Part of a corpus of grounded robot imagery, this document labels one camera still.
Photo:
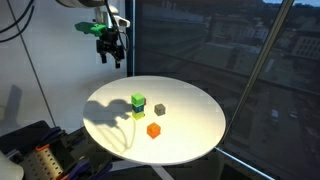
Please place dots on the green block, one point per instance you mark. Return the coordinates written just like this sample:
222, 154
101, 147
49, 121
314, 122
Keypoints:
137, 99

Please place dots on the orange block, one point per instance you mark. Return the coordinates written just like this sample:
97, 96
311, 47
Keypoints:
153, 130

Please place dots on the grey metal window floor rail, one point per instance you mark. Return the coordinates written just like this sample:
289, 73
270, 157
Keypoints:
243, 164

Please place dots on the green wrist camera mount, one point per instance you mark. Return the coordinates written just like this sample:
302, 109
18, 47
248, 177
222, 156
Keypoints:
90, 28

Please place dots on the white rounded object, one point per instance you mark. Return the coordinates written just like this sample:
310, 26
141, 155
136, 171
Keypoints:
10, 168

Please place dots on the grey block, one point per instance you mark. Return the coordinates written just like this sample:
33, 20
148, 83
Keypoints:
160, 109

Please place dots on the blue block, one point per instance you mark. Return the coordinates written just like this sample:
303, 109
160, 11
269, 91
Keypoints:
138, 109

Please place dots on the white table pedestal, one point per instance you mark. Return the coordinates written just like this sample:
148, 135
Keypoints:
163, 173

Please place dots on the black clamp with orange tip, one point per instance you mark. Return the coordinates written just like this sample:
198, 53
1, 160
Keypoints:
50, 136

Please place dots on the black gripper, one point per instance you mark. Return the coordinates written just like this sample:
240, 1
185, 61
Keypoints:
110, 43

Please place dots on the yellow-green block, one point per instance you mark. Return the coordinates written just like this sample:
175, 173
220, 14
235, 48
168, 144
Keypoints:
138, 115

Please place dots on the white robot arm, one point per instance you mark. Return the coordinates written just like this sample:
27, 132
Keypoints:
120, 20

